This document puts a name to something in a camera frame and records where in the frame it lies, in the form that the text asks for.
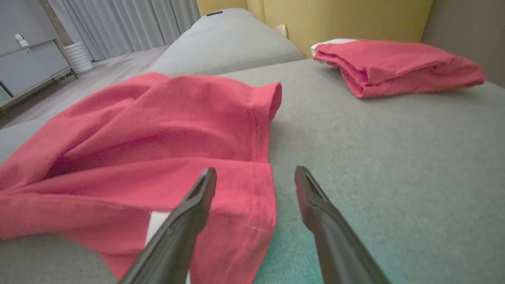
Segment grey sofa ottoman cushion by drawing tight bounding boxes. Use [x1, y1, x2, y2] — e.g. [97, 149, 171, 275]
[0, 58, 505, 284]

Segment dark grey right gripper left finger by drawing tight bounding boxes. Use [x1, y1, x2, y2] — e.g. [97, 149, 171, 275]
[118, 167, 217, 284]

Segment grey low cabinet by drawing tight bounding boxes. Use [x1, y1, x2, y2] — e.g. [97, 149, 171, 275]
[0, 39, 79, 116]

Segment grey curtain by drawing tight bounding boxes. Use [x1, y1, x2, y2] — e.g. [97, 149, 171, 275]
[47, 0, 201, 62]

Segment grey sofa seat cushion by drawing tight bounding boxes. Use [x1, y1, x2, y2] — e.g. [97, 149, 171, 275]
[149, 8, 306, 76]

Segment yellow sofa backrest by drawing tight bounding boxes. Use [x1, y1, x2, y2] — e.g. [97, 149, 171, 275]
[196, 0, 434, 59]

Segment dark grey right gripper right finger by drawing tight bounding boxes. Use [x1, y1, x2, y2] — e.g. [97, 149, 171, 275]
[294, 166, 392, 284]

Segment red shorts with white stripe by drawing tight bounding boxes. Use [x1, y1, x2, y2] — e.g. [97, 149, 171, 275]
[311, 38, 486, 99]

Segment white ribbed cylinder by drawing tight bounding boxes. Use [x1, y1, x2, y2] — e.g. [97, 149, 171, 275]
[64, 42, 95, 75]

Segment red jersey number 23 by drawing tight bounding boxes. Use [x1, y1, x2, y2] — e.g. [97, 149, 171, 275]
[0, 72, 283, 284]

